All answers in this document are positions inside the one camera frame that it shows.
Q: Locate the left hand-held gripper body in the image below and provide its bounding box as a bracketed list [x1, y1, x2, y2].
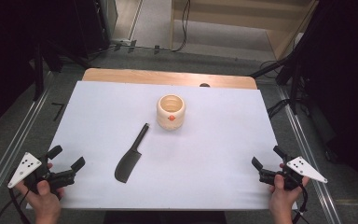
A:
[7, 151, 76, 194]

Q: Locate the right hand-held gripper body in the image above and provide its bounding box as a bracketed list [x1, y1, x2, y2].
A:
[258, 156, 329, 191]

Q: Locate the black knife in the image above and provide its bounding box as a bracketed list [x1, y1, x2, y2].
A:
[114, 122, 150, 184]

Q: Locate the cream ringed utensil holder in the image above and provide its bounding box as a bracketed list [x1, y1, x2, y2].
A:
[156, 93, 186, 131]

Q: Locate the person's right hand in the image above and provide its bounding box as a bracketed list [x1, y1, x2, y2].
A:
[268, 174, 310, 224]

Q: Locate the person's left hand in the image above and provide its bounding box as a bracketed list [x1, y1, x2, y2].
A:
[14, 179, 66, 224]

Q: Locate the white table mat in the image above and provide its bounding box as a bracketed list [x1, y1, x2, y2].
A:
[26, 80, 298, 211]

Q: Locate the black metal stand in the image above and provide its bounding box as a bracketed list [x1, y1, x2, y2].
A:
[249, 46, 307, 116]
[32, 39, 91, 102]

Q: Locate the black curtain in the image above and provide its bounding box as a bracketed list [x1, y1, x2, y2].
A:
[288, 0, 358, 200]
[0, 0, 106, 141]

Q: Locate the wooden table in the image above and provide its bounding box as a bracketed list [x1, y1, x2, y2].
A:
[82, 67, 258, 91]

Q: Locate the wooden shelf unit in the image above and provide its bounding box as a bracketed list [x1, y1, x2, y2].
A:
[169, 0, 320, 61]

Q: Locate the metal floor rail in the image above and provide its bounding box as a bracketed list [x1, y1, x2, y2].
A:
[275, 83, 343, 224]
[0, 70, 58, 216]

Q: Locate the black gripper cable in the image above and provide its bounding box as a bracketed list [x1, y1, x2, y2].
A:
[0, 186, 33, 224]
[291, 183, 310, 224]

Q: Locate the black hanging cable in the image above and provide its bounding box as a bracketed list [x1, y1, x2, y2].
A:
[171, 0, 191, 53]

